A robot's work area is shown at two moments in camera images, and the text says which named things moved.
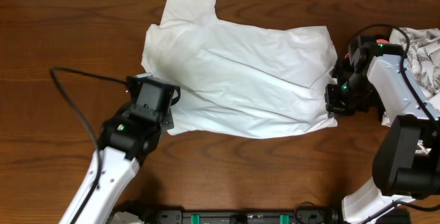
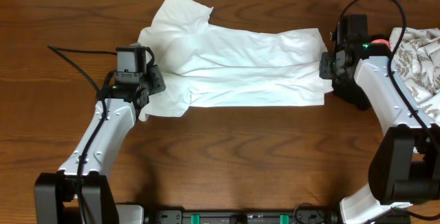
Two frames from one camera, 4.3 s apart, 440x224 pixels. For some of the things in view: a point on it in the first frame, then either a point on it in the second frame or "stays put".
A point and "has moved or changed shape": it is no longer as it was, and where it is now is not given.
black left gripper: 168,122 → 154,73
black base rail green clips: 309,216 stays put
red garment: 379,41 stays put
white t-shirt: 236,80 has moved or changed shape
